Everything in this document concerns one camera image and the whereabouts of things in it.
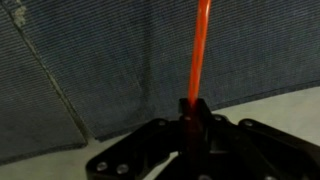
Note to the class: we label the dark blue cloth mat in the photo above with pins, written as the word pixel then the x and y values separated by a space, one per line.
pixel 121 63
pixel 33 118

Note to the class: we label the dark blue left cloth mat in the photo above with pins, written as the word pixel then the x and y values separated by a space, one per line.
pixel 121 63

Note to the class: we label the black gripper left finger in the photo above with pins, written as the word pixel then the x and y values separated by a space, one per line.
pixel 136 155

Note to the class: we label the dark blue right cloth mat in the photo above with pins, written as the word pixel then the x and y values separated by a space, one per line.
pixel 33 118

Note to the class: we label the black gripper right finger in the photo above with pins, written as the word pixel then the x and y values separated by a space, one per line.
pixel 217 149

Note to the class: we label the orange plastic straw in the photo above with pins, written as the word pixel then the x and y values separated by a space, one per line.
pixel 201 27

